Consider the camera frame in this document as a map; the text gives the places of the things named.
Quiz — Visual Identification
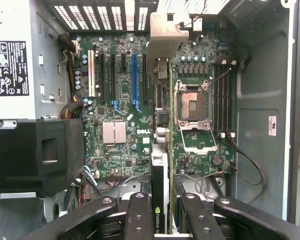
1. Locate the coin cell battery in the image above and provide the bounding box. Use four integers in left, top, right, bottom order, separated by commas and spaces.
211, 154, 224, 166

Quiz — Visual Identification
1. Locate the metal disk bay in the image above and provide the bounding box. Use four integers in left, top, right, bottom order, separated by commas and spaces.
0, 191, 55, 240

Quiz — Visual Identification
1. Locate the metal socket cover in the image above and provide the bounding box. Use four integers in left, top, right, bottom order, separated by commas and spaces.
179, 121, 219, 153

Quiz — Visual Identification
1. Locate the black plastic fan shroud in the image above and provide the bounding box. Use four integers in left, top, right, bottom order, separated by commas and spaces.
0, 118, 86, 199

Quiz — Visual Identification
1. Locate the silver chipset heatsink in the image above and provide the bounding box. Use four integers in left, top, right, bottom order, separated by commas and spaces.
101, 121, 128, 145

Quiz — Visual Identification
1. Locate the open black PC case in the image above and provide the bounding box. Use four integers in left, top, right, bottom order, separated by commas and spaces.
0, 0, 300, 240

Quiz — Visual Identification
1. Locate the CPU socket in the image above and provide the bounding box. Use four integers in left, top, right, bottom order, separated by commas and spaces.
173, 79, 214, 129

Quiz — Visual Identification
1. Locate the green Dell motherboard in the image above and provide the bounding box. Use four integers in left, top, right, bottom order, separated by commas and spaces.
76, 32, 239, 184

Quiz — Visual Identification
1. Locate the white expansion slot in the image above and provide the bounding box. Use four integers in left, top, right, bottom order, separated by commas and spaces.
87, 49, 97, 98

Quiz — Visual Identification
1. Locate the socket locking lever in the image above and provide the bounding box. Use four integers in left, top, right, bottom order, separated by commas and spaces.
209, 66, 233, 86

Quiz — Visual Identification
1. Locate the blue expansion slot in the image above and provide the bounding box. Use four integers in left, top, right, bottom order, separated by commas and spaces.
131, 52, 142, 114

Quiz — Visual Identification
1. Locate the grey power supply unit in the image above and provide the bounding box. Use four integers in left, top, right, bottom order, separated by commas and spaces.
0, 0, 71, 121

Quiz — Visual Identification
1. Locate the blue SATA wire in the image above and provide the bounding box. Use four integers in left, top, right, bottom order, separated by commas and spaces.
82, 164, 99, 187

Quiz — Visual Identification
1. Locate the black looped wire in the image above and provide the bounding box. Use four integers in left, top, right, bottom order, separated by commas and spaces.
228, 134, 266, 204

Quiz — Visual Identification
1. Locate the yellow black power wire bundle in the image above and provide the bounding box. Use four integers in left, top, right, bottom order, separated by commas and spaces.
56, 33, 84, 121

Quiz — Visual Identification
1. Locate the red black twisted wire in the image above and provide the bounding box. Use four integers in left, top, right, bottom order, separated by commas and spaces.
179, 16, 204, 28

